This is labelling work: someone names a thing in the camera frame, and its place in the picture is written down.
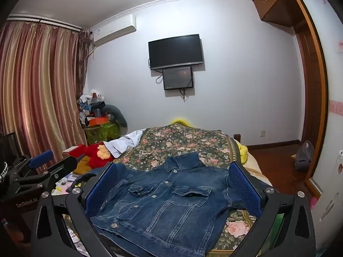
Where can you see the printed sheet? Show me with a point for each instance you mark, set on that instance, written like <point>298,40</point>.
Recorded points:
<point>64,183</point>

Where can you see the yellow blanket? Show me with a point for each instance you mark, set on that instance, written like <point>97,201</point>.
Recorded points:
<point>242,151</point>

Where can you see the orange box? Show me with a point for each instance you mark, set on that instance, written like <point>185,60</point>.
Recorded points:
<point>98,121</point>

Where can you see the small black wall monitor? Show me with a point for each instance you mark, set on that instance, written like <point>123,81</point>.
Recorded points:
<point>177,77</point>

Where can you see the red and white box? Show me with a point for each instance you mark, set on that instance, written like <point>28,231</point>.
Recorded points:
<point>73,150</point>

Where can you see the grey bolster pillow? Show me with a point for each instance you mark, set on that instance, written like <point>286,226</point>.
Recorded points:
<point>118,115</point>

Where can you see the black wall television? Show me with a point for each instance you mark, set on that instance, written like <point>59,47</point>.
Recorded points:
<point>175,50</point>

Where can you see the wooden overhead cabinet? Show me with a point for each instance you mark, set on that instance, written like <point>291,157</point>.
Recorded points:
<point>273,2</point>

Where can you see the wooden bed post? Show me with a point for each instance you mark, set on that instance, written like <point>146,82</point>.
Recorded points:
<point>237,137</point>

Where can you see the black studded cloth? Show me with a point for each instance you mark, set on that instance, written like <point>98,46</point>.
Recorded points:
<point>3,174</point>

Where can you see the grey bag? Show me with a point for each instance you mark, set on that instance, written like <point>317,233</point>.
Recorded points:
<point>304,156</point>

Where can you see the white cloth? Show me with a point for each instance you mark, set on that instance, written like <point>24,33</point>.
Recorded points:
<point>123,143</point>

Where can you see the red plush toy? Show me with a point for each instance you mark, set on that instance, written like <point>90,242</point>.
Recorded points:
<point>92,158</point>

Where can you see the floral bedspread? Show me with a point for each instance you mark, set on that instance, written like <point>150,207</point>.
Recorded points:
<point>187,144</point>

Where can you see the pink object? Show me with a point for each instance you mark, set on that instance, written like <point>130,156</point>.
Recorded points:
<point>313,203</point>

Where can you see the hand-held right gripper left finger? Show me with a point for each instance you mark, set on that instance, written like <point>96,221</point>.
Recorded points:
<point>101,190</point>

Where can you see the striped curtain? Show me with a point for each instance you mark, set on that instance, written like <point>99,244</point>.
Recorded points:
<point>40,85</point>

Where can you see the pile of clothes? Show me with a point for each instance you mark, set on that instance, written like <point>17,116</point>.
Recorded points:
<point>91,105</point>

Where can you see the white curtain rail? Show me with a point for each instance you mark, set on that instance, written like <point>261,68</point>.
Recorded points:
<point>45,21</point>

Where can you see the brown cardboard box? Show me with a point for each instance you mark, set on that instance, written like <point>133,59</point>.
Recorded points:
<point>81,166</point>

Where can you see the white sliding wardrobe door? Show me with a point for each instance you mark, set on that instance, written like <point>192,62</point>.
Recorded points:
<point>332,72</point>

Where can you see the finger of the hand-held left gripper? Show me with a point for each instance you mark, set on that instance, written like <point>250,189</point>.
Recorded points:
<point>40,160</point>
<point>63,167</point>

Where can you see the white air conditioner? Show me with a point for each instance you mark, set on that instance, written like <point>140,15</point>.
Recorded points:
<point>114,30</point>

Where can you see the wooden door frame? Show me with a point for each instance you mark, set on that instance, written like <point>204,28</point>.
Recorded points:
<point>310,91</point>

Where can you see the blue denim jacket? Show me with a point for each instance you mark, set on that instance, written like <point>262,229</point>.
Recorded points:
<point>166,203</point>

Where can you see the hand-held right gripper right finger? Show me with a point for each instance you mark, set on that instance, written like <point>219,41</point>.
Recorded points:
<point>244,190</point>

